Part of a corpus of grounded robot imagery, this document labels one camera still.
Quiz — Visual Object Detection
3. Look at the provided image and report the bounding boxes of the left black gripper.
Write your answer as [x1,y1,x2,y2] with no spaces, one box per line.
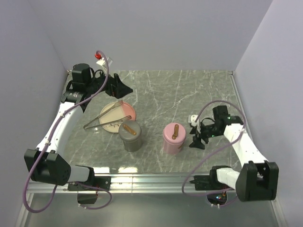
[86,67,133,99]

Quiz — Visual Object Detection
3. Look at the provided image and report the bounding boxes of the metal serving tongs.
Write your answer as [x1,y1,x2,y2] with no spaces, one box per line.
[83,100,136,133]

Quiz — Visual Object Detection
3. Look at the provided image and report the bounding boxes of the pink round lid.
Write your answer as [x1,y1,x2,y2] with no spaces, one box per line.
[163,122,186,145]

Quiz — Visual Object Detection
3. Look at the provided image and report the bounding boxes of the pink cylindrical container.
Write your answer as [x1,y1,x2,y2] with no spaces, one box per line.
[163,140,184,155]

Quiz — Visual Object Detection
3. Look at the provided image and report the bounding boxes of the grey round lid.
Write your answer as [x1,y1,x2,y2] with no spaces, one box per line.
[118,120,142,142]

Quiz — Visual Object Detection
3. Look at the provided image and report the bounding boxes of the grey cylindrical container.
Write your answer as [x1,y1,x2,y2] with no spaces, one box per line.
[122,137,143,152]

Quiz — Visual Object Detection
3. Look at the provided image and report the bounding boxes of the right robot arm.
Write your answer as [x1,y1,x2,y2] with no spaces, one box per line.
[188,105,279,201]

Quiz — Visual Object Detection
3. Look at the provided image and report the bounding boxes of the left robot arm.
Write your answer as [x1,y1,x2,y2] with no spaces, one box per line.
[24,63,133,190]

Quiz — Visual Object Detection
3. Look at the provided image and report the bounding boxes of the pink and cream plate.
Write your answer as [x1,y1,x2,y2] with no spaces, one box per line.
[99,102,136,133]

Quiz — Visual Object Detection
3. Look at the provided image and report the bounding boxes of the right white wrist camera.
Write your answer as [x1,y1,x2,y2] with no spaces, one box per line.
[188,114,201,135]

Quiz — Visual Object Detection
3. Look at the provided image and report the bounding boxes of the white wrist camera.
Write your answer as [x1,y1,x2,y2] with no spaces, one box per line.
[95,52,113,69]
[188,114,201,135]

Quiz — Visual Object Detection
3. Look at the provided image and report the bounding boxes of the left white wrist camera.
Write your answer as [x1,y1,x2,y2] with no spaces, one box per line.
[95,52,113,69]

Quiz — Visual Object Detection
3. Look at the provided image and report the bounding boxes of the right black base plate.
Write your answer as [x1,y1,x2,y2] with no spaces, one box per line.
[190,175,233,191]

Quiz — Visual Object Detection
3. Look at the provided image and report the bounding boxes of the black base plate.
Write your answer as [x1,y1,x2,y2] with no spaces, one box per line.
[67,176,111,191]
[190,175,233,191]

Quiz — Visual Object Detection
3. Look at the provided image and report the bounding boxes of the aluminium mounting rail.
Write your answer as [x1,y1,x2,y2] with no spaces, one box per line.
[27,172,227,194]

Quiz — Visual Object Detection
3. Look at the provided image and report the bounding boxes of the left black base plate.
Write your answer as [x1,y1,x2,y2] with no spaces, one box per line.
[67,176,111,191]

